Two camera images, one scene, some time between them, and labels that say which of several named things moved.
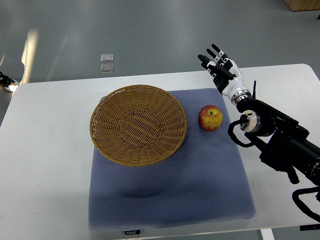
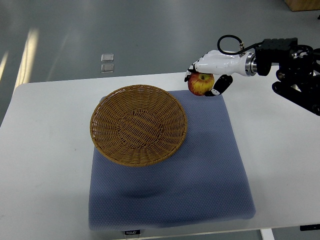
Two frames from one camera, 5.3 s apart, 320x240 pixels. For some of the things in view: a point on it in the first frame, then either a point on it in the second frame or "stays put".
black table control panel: (310, 227) stays put
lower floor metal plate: (107, 68) stays put
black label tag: (135, 232) stays put
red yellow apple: (210, 117) → (200, 83)
